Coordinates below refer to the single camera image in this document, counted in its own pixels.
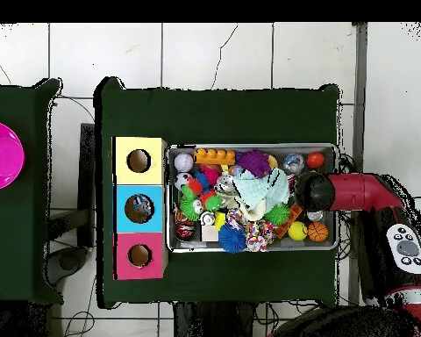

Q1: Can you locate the mint green waffle cloth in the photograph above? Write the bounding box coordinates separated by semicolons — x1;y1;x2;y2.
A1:
232;167;291;212

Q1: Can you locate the colourful patterned cloth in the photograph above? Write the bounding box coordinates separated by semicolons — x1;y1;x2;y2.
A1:
244;220;277;253

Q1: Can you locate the wooden box with three holes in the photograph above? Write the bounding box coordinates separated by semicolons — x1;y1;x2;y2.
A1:
111;135;168;281

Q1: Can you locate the silver mesh bin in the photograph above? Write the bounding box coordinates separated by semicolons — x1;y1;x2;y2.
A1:
165;142;339;254

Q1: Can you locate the orange plastic building block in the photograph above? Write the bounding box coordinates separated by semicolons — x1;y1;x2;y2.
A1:
193;147;237;167

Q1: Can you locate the small white baseball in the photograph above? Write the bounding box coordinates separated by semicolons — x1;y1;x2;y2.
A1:
174;153;195;174

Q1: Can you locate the purple spiky rubber ball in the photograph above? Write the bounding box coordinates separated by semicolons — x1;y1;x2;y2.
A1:
235;149;272;178

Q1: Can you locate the blue spiky rubber ball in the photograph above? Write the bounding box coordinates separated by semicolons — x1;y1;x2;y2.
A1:
217;223;247;255

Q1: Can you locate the dark green tablecloth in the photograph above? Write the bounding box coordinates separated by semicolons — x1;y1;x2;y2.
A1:
0;77;65;305
93;75;340;310

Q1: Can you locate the yellow smiley ball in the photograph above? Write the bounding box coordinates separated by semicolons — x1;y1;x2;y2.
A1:
287;220;309;242

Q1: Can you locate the plain orange ball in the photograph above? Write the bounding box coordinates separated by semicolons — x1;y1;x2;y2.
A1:
306;151;326;170

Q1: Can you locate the small orange basketball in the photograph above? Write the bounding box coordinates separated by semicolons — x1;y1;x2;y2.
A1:
307;221;330;243

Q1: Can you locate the black upright panel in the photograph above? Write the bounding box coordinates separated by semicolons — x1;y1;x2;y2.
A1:
77;122;96;248

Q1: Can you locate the dark grey rounded base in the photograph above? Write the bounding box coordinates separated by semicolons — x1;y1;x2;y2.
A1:
44;245;89;287

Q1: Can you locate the pink plastic bowl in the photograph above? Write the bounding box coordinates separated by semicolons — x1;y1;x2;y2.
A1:
0;120;26;192

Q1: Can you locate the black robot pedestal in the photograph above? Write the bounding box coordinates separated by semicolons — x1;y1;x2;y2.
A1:
173;300;257;337

